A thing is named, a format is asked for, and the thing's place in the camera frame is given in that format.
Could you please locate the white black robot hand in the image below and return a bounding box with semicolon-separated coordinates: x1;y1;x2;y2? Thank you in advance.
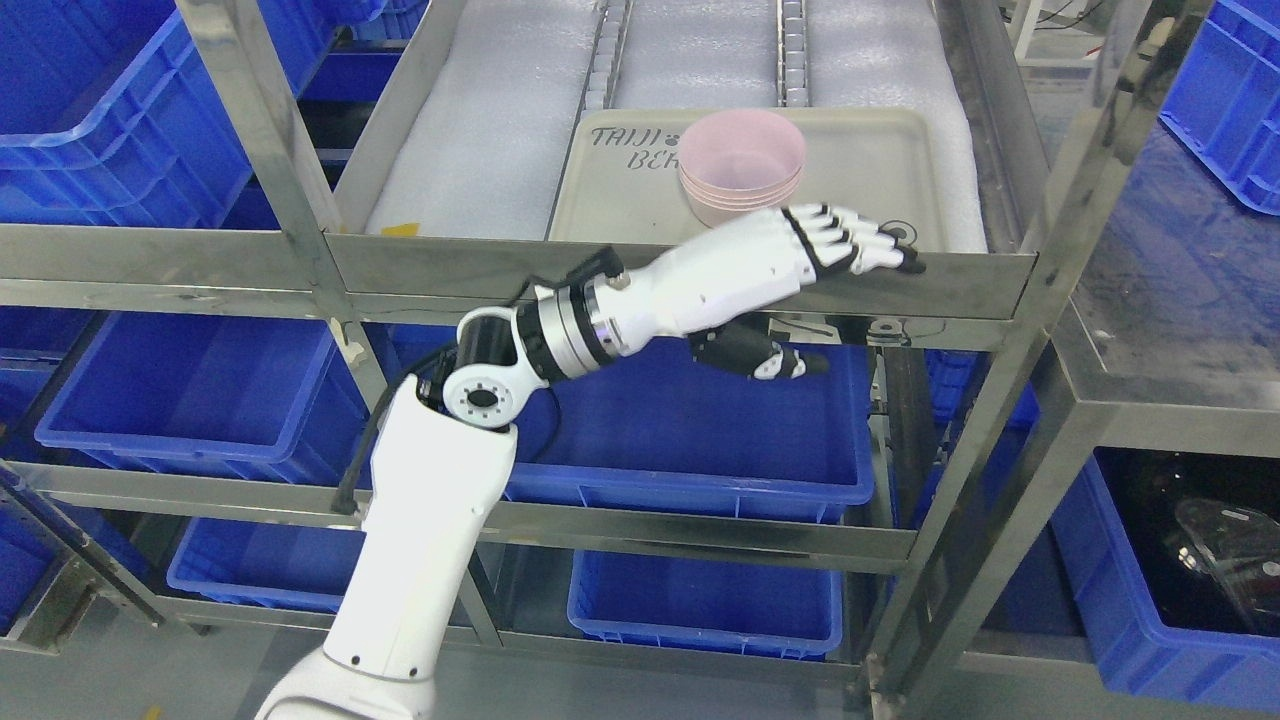
589;204;925;380

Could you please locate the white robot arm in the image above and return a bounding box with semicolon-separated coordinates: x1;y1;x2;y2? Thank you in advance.
257;247;626;719

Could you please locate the large blue crate middle shelf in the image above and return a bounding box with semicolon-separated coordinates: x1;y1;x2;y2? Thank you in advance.
396;325;877;524

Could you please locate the blue crate lower shelf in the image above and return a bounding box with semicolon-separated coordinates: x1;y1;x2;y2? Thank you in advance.
566;551;844;661

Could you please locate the stainless steel shelf rack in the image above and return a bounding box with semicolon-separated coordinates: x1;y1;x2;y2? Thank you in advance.
3;1;1212;717

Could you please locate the blue crate left shelf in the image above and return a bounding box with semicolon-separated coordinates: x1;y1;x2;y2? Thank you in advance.
35;313;369;486

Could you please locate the beige plastic tray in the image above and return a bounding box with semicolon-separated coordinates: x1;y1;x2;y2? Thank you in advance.
548;108;950;251

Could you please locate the stainless steel table cart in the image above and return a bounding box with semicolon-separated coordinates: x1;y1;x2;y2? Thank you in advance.
1041;60;1280;471

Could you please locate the blue crate under table left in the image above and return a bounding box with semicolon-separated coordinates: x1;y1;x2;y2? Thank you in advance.
1050;447;1277;714

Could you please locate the black helmet with visor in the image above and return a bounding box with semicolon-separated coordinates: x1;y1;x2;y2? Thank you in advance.
1096;448;1279;637

